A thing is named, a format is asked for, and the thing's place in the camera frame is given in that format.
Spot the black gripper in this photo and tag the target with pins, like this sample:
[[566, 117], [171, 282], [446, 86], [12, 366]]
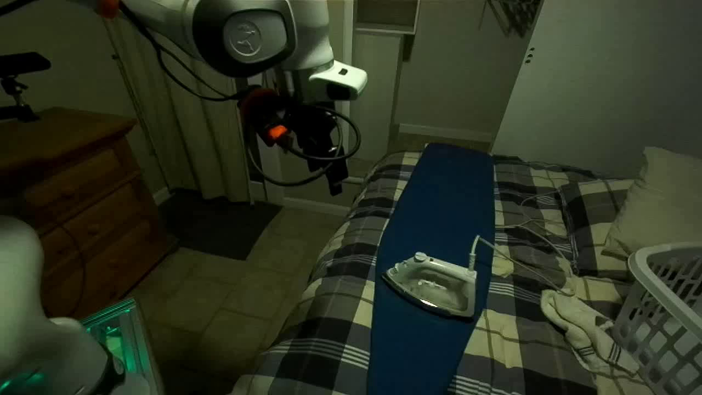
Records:
[[312, 135]]

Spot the white steam iron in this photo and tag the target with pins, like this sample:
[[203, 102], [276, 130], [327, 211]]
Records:
[[434, 283]]

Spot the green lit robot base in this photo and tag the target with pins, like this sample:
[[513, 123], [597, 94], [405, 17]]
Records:
[[117, 352]]

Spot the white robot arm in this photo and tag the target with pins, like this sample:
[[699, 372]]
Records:
[[240, 38]]

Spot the blue ironing board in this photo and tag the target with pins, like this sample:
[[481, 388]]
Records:
[[444, 211]]

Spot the dark floor mat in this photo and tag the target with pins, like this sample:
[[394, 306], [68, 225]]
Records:
[[216, 226]]

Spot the beige curtain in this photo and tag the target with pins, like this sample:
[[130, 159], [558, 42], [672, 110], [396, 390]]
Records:
[[191, 130]]

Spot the plaid bed comforter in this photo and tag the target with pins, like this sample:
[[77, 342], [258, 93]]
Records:
[[513, 346]]

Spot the plaid pillow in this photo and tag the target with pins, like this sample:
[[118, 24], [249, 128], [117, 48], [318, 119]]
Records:
[[588, 211]]

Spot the wooden dresser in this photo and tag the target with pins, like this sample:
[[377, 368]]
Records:
[[72, 175]]

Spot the white closet door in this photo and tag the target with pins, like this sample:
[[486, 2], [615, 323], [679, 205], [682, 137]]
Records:
[[604, 79]]

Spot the cream towel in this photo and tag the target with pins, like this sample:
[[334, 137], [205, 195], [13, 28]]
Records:
[[588, 333]]

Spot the beige pillow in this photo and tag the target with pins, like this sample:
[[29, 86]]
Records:
[[660, 207]]

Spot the white laundry basket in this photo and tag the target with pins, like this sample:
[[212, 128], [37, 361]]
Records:
[[660, 319]]

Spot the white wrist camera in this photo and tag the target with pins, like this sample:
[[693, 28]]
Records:
[[341, 82]]

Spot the black camera stand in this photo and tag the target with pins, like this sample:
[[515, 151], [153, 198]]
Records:
[[12, 67]]

